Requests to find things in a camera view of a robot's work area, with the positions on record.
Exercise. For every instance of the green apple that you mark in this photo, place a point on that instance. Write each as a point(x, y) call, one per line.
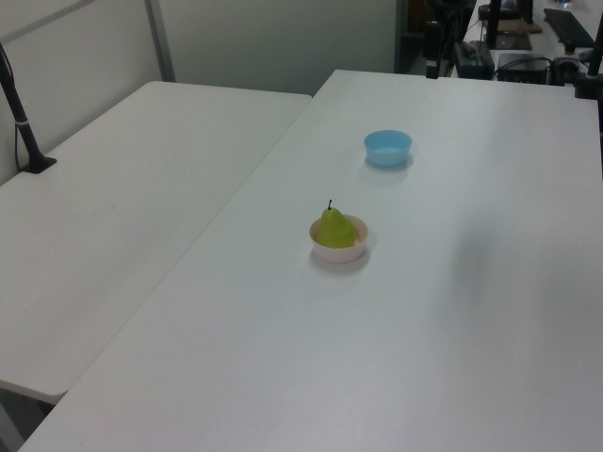
point(335, 233)

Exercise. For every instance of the pink plastic bowl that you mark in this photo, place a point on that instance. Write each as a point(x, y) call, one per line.
point(340, 255)

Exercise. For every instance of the blue plastic bowl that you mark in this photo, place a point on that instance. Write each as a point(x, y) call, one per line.
point(386, 150)

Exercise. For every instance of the dark device with green part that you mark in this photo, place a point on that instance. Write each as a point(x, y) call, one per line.
point(471, 59)

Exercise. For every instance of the black electronics box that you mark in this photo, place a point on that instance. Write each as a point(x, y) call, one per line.
point(520, 68)

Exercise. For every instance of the black monitor stand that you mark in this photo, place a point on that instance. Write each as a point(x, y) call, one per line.
point(494, 23)

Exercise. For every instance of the brown wooden board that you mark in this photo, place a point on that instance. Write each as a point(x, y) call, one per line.
point(516, 22)

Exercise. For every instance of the dark object with red top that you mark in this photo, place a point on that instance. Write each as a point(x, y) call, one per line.
point(565, 66)

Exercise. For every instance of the black pole with table clamp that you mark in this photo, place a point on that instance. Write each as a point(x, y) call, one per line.
point(588, 82)

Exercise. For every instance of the black keyboard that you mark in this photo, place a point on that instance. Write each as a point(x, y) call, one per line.
point(567, 26)

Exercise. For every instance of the black clamp post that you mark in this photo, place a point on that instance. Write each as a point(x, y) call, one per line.
point(433, 47)

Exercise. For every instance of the grey metal partition post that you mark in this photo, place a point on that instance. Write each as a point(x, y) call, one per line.
point(161, 42)

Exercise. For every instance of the black camera pole with base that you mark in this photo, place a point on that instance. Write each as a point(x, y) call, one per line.
point(26, 136)

